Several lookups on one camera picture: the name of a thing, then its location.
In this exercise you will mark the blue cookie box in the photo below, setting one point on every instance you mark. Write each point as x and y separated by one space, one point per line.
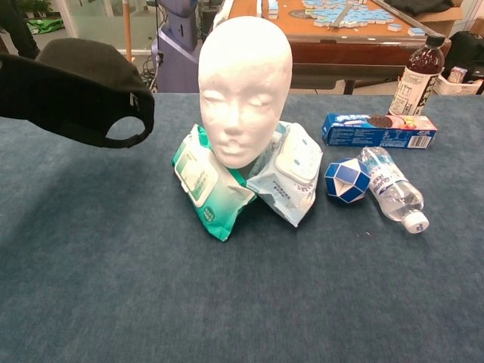
370 134

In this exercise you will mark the black bag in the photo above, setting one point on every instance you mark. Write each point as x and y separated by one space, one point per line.
469 49

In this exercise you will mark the light blue wet wipes pack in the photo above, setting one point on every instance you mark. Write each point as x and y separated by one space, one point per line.
291 174

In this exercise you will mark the person in black trousers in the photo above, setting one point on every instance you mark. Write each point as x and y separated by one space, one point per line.
17 26

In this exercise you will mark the wooden pole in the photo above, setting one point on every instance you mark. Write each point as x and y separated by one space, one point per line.
128 30

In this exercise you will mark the clear plastic water bottle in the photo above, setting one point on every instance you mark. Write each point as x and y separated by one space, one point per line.
393 189

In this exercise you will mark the black baseball cap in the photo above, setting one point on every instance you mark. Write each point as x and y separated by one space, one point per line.
75 94

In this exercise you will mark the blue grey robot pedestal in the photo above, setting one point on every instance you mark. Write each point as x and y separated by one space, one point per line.
177 64

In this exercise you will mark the blue mahjong tile stack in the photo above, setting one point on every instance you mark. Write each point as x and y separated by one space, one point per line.
394 27

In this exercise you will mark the blue carpet table cover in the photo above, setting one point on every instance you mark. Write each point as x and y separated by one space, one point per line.
113 283

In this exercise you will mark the blue mahjong tile cluster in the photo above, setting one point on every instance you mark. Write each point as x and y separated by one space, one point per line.
355 15

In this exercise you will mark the brown mahjong table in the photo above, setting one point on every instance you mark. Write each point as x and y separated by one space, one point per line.
340 49

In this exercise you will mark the white plastic basket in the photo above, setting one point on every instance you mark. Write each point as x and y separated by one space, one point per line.
461 89

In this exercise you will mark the white foam mannequin head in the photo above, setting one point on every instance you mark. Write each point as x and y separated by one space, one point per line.
244 83

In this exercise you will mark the large open cardboard box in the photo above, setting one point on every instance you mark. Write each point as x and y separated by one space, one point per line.
435 15

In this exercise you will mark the green wet wipes pack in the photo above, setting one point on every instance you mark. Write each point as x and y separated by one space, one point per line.
204 185

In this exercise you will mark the blue white snake cube ball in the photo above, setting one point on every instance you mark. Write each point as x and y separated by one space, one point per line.
346 179

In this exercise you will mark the green bag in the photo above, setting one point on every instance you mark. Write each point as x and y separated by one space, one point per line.
45 25

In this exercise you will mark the dark tea bottle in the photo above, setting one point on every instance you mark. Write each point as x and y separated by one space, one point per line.
416 83

